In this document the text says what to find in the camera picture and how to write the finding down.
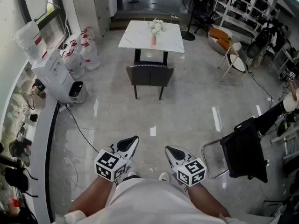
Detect black office chair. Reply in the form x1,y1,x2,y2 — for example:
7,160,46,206
193,0,219,35

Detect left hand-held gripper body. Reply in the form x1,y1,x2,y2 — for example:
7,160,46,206
94,144,133,182

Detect grey metal cabinet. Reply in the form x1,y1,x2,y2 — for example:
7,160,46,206
70,0,112,39

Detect black folding chair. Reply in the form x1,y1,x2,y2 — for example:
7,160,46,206
202,117,268,183

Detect small orange cushion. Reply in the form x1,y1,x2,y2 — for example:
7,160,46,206
216,38,232,51

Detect white shelving rack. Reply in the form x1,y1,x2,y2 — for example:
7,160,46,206
214,0,281,44

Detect black floor cable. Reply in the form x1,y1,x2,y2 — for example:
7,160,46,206
65,105,100,154

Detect large water bottle red label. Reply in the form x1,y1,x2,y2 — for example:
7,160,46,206
13,21,49,65

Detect white marble table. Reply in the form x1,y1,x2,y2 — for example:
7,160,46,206
118,20,185,66

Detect black framed window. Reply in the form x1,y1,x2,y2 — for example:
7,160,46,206
15,0,71,49

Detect beige bag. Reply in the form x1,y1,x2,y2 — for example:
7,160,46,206
22,91,47,111

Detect black bag with strap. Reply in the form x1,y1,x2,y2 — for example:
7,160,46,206
3,167,39,198

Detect person's white shirt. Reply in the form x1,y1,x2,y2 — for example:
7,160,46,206
52,177,248,224

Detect large orange cushion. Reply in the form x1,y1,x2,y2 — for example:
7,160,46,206
209,27,231,40

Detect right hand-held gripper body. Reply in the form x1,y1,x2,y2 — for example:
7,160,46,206
171,156,207,188

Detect white curved counter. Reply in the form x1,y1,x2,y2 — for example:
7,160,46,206
0,62,59,224

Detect person's left forearm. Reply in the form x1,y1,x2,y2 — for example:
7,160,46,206
67,175,117,217

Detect person's right forearm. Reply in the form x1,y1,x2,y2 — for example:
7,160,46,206
186,182,232,218

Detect dark blue chair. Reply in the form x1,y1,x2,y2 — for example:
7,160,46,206
126,60,175,101

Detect white water dispenser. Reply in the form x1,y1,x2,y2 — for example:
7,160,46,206
31,49,88,105

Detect round basket with orange cushions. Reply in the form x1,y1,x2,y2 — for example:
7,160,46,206
207,26,242,56

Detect light wooden chair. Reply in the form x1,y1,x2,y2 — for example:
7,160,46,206
218,35,247,83

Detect white flower bouquet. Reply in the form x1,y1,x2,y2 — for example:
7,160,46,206
147,17,168,36

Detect dark wooden step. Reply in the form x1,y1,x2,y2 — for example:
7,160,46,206
109,10,182,31

